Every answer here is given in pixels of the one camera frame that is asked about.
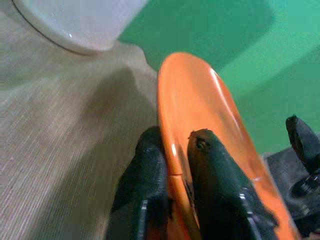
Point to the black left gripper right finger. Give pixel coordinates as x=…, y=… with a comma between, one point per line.
x=215, y=185

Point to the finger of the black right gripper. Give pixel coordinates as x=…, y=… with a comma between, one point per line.
x=306, y=145

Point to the green table mat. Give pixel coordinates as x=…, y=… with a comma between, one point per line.
x=270, y=57

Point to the orange plate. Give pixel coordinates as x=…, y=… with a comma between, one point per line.
x=192, y=100

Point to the white bowl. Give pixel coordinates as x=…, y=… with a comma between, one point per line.
x=82, y=22

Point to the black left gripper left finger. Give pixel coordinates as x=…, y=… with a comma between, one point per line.
x=142, y=180

